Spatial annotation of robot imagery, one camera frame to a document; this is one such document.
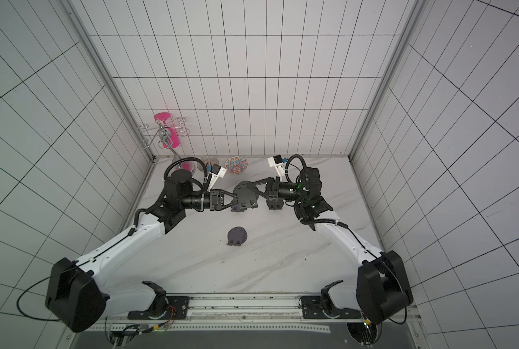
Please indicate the pink cup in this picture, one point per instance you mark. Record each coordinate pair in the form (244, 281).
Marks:
(168, 136)

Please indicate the colourful patterned bowl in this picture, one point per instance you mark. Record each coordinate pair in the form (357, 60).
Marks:
(236, 165)

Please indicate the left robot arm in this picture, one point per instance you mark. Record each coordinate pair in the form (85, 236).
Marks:
(77, 292)

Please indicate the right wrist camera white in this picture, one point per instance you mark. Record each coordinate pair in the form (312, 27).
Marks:
(279, 165)

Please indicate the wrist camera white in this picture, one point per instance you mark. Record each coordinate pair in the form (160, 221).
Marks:
(279, 165)
(216, 172)

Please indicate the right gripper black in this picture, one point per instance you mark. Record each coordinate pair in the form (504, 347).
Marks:
(273, 190)

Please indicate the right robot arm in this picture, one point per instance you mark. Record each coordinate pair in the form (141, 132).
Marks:
(382, 286)

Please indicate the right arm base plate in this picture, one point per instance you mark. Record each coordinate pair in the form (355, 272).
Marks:
(319, 307)

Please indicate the aluminium mounting rail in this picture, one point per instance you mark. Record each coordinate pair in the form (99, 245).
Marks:
(233, 312)

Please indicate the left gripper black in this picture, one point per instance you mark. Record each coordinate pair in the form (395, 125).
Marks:
(220, 206)

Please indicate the black phone stand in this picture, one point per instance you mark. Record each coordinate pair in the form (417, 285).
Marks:
(246, 195)
(275, 204)

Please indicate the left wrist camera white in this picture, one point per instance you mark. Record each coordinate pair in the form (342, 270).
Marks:
(216, 172)

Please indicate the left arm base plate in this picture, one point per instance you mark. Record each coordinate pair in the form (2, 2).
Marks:
(163, 309)

